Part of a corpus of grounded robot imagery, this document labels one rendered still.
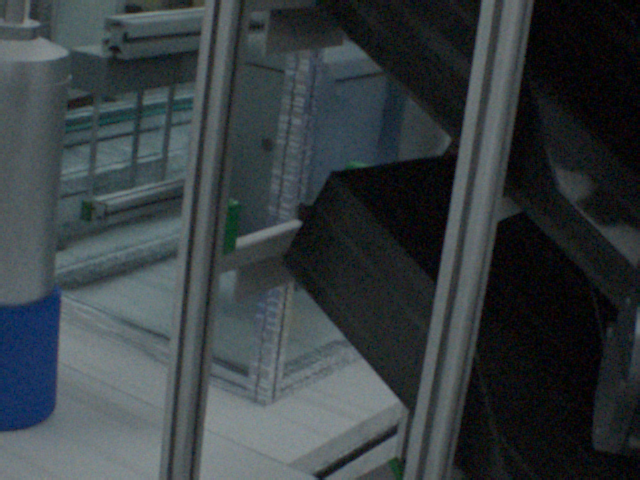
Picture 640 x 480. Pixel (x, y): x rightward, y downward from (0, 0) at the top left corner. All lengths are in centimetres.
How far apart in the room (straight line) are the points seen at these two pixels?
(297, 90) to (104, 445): 46
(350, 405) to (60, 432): 38
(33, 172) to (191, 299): 67
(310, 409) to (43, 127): 51
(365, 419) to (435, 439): 94
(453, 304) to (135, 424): 92
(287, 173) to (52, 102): 30
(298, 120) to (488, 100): 88
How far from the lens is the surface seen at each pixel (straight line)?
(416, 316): 74
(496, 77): 65
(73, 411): 159
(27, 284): 147
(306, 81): 152
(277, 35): 80
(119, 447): 152
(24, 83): 140
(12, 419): 152
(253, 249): 82
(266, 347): 162
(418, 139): 178
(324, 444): 158
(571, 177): 74
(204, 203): 76
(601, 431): 44
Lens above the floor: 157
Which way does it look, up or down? 18 degrees down
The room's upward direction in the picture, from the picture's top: 8 degrees clockwise
